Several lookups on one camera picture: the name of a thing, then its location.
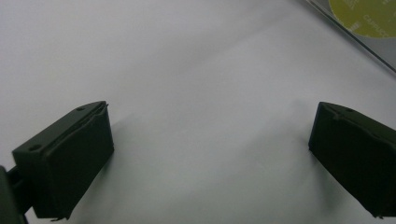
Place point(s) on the light blue table mat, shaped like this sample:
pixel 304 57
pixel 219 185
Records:
pixel 199 77

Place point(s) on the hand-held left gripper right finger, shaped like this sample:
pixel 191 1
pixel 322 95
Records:
pixel 355 158

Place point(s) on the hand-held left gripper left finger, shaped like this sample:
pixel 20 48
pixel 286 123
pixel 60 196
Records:
pixel 74 161

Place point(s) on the clear plastic box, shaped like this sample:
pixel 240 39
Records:
pixel 378 48

